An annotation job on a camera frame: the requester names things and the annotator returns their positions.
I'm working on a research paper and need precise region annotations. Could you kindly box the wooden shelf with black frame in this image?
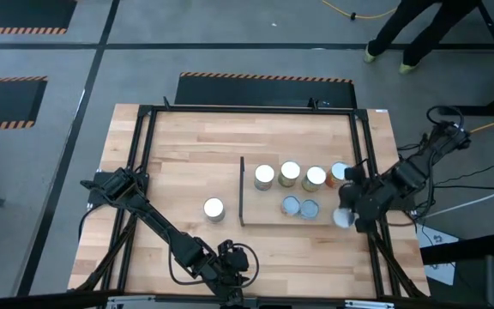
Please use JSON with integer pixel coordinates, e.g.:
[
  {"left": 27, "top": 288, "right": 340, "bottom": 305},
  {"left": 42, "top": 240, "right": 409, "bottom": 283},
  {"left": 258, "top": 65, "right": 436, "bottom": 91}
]
[{"left": 238, "top": 155, "right": 342, "bottom": 227}]

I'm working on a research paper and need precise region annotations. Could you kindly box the black hazard-striped floor mat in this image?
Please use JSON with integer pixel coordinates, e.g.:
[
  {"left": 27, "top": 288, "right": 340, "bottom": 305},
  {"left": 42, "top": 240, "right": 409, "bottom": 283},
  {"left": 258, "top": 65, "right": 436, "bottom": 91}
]
[
  {"left": 0, "top": 0, "right": 78, "bottom": 36},
  {"left": 0, "top": 76, "right": 49, "bottom": 131},
  {"left": 173, "top": 71, "right": 358, "bottom": 109}
]

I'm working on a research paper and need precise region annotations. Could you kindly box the light grey cable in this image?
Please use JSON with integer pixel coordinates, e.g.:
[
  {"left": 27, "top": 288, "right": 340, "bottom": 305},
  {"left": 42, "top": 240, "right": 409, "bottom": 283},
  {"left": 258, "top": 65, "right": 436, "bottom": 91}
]
[{"left": 418, "top": 179, "right": 494, "bottom": 220}]

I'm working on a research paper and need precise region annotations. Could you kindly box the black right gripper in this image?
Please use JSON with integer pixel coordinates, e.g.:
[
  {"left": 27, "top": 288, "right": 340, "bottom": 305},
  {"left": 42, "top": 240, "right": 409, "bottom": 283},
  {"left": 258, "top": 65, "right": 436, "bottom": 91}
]
[{"left": 339, "top": 165, "right": 399, "bottom": 233}]

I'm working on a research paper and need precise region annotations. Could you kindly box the white paper sheet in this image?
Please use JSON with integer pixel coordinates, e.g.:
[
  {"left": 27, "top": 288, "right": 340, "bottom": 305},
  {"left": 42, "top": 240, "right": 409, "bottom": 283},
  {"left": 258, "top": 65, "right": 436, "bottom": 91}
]
[{"left": 415, "top": 222, "right": 461, "bottom": 287}]

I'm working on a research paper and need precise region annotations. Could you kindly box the peaches can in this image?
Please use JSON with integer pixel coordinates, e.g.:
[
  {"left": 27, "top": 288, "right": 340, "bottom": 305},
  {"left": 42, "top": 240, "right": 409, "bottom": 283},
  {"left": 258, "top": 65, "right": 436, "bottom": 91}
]
[{"left": 331, "top": 207, "right": 357, "bottom": 229}]

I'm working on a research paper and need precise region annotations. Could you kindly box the green oranges can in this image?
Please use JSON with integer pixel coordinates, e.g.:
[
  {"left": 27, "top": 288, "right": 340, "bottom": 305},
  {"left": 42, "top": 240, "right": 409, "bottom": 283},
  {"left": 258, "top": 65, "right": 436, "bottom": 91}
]
[{"left": 277, "top": 161, "right": 302, "bottom": 188}]

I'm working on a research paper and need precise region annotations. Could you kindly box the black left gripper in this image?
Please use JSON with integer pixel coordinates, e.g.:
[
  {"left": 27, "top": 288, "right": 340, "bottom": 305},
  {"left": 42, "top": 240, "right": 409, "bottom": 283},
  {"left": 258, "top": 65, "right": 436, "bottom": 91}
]
[{"left": 208, "top": 244, "right": 250, "bottom": 297}]

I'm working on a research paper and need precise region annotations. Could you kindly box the black aluminium table frame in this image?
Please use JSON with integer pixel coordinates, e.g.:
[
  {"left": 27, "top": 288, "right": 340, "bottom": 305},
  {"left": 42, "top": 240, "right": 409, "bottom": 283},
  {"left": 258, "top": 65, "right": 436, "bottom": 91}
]
[{"left": 75, "top": 96, "right": 431, "bottom": 301}]

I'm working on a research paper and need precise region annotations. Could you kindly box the tomatoes can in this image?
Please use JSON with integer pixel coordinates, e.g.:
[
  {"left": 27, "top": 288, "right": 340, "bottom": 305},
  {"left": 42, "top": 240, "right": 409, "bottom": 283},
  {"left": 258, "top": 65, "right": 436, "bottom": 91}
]
[{"left": 253, "top": 164, "right": 276, "bottom": 191}]

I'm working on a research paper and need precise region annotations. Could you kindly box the tall carrots can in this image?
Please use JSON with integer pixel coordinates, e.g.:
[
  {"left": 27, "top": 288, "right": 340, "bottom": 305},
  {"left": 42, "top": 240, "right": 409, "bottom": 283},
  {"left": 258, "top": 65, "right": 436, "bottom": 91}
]
[{"left": 301, "top": 166, "right": 328, "bottom": 193}]

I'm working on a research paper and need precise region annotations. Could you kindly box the person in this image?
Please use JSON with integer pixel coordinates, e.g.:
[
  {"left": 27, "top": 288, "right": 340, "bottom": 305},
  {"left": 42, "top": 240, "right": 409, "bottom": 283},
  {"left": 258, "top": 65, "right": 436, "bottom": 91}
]
[{"left": 363, "top": 0, "right": 482, "bottom": 76}]

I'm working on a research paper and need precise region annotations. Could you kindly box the short mandarin oranges can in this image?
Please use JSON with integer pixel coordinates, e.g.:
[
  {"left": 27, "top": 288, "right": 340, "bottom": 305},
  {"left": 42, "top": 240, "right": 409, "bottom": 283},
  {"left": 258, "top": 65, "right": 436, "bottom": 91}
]
[{"left": 280, "top": 195, "right": 302, "bottom": 216}]

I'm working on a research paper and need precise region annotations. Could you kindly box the blue cherries can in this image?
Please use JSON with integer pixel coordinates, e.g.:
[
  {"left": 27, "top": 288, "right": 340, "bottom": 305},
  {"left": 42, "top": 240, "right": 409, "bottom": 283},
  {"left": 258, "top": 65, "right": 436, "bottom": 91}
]
[{"left": 202, "top": 197, "right": 226, "bottom": 223}]

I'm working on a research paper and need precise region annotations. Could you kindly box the short fresh sliced carrots can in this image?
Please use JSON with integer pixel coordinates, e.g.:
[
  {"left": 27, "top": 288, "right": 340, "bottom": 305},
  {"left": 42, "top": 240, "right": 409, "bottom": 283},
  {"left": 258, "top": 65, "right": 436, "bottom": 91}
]
[{"left": 299, "top": 198, "right": 321, "bottom": 221}]

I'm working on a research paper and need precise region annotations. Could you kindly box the orange pineapple can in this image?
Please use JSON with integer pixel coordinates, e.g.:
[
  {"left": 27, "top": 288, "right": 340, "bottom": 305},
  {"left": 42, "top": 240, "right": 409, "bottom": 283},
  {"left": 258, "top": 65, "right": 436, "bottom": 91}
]
[{"left": 324, "top": 161, "right": 351, "bottom": 189}]

